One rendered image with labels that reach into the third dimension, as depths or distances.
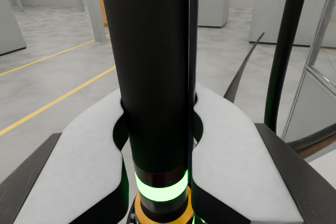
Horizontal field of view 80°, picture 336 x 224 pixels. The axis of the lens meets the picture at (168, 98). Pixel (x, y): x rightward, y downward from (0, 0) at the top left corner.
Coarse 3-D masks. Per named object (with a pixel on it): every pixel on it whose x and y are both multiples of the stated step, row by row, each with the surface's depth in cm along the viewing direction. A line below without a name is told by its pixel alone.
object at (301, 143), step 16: (288, 0) 11; (288, 16) 12; (288, 32) 12; (288, 48) 13; (272, 64) 14; (272, 80) 14; (272, 96) 14; (272, 112) 15; (272, 128) 16; (288, 144) 20; (304, 144) 21
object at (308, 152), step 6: (324, 138) 23; (330, 138) 23; (312, 144) 22; (318, 144) 22; (324, 144) 23; (300, 150) 22; (306, 150) 22; (312, 150) 22; (318, 150) 23; (306, 156) 22
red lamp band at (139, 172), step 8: (184, 160) 11; (136, 168) 11; (176, 168) 11; (184, 168) 12; (144, 176) 11; (152, 176) 11; (160, 176) 11; (168, 176) 11; (176, 176) 11; (152, 184) 11; (160, 184) 11; (168, 184) 11
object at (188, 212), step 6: (138, 192) 15; (138, 198) 15; (138, 204) 14; (138, 210) 14; (186, 210) 14; (192, 210) 14; (138, 216) 14; (144, 216) 13; (180, 216) 13; (186, 216) 13; (144, 222) 13; (150, 222) 13; (156, 222) 13; (168, 222) 13; (174, 222) 13; (180, 222) 13; (186, 222) 13
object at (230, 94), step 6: (252, 48) 35; (246, 60) 37; (240, 66) 35; (240, 72) 39; (234, 78) 35; (234, 84) 39; (228, 90) 35; (234, 90) 43; (228, 96) 38; (234, 96) 48
